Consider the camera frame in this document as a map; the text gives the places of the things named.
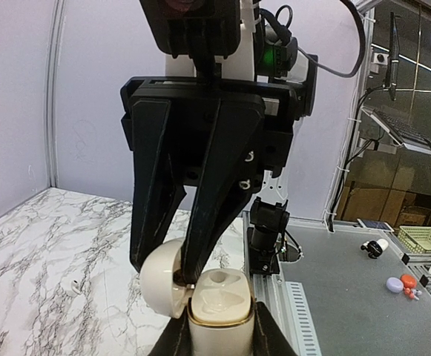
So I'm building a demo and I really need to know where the lavender round case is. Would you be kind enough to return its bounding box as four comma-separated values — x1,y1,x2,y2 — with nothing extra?
386,277,404,294

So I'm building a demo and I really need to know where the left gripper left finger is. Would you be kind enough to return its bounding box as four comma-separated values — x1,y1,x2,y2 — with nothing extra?
150,317,191,356

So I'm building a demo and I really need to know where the orange earbud case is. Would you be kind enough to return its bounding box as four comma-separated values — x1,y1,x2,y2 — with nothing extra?
400,274,421,300

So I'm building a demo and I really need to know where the black and white earbud case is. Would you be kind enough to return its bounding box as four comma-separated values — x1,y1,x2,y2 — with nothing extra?
361,238,389,259

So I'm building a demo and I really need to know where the front aluminium rail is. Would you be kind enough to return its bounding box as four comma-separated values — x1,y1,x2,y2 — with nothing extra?
242,211,327,355

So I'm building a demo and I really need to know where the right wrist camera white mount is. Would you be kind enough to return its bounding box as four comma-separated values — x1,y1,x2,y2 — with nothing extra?
139,0,257,81

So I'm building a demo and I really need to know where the yellow plastic basket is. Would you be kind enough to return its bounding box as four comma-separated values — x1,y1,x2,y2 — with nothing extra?
398,225,431,254

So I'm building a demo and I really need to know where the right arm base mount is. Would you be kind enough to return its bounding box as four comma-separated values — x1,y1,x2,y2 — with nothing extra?
246,226,304,276

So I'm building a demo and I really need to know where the small white earbud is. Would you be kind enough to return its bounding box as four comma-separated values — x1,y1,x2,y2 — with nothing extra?
69,280,82,297

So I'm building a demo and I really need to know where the black monitor on stand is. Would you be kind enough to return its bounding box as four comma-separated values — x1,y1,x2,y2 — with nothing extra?
384,12,400,102

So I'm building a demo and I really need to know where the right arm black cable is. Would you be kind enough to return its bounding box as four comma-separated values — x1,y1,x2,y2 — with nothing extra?
296,0,367,79

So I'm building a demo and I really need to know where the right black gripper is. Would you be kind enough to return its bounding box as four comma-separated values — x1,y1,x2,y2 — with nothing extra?
120,76,316,284

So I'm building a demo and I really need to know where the black keyboard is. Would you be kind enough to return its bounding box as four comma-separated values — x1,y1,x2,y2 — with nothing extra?
361,106,431,156

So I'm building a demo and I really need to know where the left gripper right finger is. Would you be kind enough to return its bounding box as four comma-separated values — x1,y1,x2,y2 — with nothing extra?
252,302,297,356

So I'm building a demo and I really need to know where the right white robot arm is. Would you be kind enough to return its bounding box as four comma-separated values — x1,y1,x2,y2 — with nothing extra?
120,1,317,284

